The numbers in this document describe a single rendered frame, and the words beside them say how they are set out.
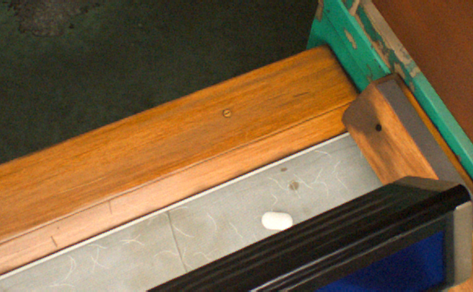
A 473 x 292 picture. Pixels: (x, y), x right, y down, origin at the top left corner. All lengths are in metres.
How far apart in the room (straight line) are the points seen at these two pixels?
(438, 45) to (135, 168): 0.35
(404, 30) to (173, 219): 0.33
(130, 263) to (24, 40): 1.17
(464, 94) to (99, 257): 0.42
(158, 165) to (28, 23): 1.16
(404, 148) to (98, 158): 0.34
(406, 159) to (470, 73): 0.11
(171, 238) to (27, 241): 0.15
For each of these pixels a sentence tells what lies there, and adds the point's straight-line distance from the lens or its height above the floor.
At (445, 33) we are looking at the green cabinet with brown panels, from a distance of 0.73.
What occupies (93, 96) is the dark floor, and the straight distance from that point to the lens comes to 1.76.
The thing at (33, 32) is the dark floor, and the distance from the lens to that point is 1.90.
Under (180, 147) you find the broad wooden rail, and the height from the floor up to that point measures 0.76.
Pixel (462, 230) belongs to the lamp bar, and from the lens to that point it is 0.45.
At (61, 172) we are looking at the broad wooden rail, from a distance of 0.81.
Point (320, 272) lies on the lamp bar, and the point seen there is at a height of 1.11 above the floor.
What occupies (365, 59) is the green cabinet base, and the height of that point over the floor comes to 0.81.
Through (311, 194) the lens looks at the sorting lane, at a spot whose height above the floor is 0.74.
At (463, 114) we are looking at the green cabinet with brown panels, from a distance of 0.75.
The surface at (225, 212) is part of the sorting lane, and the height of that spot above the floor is 0.74.
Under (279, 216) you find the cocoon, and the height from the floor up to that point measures 0.76.
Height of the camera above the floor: 1.49
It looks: 62 degrees down
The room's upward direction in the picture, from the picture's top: 8 degrees clockwise
